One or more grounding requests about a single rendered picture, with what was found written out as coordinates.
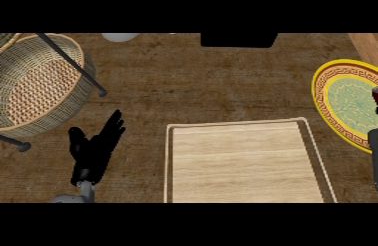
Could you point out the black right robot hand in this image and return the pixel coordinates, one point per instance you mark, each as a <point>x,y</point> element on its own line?
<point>374,160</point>

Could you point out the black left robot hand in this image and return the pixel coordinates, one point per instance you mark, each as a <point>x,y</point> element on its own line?
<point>94,150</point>

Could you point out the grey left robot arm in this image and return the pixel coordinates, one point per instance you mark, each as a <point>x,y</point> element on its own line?
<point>86,191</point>

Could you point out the dark red can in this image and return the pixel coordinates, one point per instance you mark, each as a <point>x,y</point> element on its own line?
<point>376,100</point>

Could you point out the yellow and green patterned plate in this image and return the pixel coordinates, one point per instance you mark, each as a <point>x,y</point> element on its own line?
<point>348,100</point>

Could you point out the pale wooden tray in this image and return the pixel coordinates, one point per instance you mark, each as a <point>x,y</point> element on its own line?
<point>246,163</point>

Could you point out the dark basket stand leg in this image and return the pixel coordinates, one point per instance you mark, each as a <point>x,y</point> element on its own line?
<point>74,65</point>
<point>15,142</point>

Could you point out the large woven wicker basket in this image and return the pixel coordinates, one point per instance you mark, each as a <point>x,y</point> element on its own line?
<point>35,86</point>

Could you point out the brown wooden board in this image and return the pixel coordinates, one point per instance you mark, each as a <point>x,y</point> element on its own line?
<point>367,46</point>

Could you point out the pale grey round object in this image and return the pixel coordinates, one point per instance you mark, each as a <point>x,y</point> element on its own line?
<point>120,36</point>

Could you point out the small woven wicker basket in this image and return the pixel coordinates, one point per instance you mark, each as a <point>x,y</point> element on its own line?
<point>8,40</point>

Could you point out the black appliance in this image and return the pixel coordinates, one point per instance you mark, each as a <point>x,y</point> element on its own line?
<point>240,39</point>

